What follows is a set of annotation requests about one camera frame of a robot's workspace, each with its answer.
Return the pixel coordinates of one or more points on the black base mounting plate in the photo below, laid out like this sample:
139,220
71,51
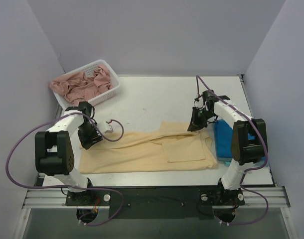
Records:
151,212

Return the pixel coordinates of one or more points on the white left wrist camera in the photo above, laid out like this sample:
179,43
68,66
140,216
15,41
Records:
105,126

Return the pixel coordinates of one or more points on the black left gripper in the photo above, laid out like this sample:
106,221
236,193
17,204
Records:
89,137

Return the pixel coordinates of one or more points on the aluminium front frame rail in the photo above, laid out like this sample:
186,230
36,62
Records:
181,196

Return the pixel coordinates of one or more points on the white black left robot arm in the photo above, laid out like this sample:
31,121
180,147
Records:
53,149

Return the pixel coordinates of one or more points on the yellow t shirt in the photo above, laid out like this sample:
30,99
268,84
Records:
171,148

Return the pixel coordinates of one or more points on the white plastic perforated basket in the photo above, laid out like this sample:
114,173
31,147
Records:
88,69

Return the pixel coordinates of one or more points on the blue folded t shirt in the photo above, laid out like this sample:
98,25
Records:
223,138

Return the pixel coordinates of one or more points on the teal folded t shirt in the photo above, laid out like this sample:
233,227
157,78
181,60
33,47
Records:
227,163

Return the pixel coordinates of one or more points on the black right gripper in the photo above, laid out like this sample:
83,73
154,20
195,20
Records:
197,119

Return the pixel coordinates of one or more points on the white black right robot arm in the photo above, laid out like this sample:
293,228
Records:
248,144

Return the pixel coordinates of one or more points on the pink crumpled t shirt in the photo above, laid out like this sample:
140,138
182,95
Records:
78,87

